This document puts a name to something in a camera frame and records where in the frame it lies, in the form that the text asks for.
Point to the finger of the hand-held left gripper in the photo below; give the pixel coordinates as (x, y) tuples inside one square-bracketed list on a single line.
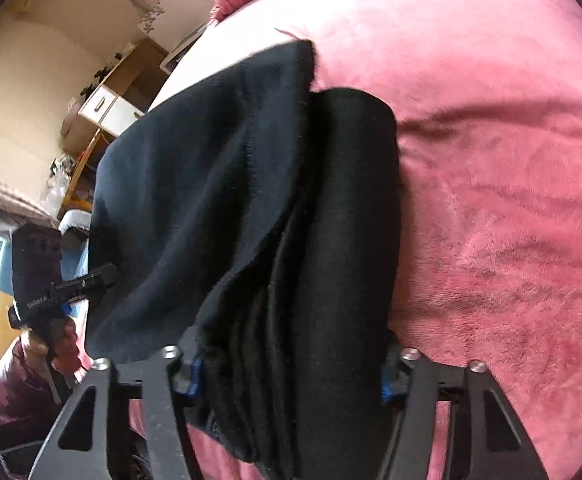
[(91, 282)]

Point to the black pants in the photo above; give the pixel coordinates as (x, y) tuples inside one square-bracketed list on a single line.
[(271, 210)]

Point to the wooden desk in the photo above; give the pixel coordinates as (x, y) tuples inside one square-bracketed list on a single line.
[(138, 75)]

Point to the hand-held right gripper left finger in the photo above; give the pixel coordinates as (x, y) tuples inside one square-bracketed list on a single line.
[(196, 375)]

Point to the white chair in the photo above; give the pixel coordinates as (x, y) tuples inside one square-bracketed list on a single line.
[(73, 220)]

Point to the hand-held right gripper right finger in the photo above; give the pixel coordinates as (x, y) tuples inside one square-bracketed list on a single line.
[(385, 385)]

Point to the white drawer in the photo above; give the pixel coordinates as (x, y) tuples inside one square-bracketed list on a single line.
[(98, 104)]

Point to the person's left hand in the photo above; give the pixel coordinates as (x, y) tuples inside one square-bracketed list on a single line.
[(63, 347)]

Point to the clear plastic bag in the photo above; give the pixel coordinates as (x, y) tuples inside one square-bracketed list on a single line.
[(56, 182)]

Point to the pink fleece blanket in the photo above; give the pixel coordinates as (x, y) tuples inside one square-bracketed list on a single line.
[(496, 160)]

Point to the white shelf unit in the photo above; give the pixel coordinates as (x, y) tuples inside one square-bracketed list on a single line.
[(178, 52)]

